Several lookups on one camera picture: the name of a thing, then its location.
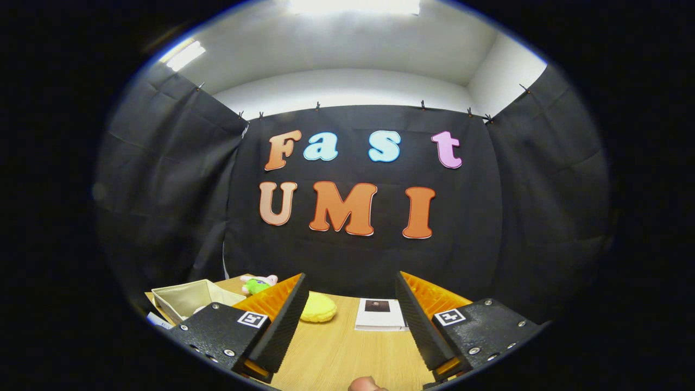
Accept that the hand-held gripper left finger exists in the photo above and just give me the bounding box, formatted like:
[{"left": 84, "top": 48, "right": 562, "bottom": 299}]
[{"left": 171, "top": 273, "right": 310, "bottom": 383}]

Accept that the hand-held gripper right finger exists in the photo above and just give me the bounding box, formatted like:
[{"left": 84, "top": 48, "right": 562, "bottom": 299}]
[{"left": 395, "top": 270, "right": 546, "bottom": 383}]

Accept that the brown fabric storage box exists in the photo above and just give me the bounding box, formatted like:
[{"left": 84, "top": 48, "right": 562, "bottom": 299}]
[{"left": 151, "top": 279, "right": 247, "bottom": 325}]

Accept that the yellow plush toy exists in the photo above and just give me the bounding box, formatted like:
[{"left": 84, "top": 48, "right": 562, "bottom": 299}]
[{"left": 300, "top": 292, "right": 338, "bottom": 324}]

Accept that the white book dark cover photo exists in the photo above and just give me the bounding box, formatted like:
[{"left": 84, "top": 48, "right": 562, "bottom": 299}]
[{"left": 355, "top": 298, "right": 409, "bottom": 332}]

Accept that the pink and green plush toy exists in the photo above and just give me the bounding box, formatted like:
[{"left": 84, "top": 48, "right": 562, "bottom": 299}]
[{"left": 239, "top": 274, "right": 279, "bottom": 297}]

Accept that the black backdrop cloth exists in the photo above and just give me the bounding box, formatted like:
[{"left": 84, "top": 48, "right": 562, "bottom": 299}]
[{"left": 95, "top": 60, "right": 614, "bottom": 326}]

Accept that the row of cloth clips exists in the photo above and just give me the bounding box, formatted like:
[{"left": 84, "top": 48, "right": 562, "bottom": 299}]
[{"left": 195, "top": 81, "right": 533, "bottom": 125}]

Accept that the long ceiling light tube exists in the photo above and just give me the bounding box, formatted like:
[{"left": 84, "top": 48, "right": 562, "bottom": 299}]
[{"left": 165, "top": 39, "right": 207, "bottom": 72}]

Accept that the large ceiling light panel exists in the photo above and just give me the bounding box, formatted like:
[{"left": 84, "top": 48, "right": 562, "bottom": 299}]
[{"left": 287, "top": 0, "right": 421, "bottom": 16}]

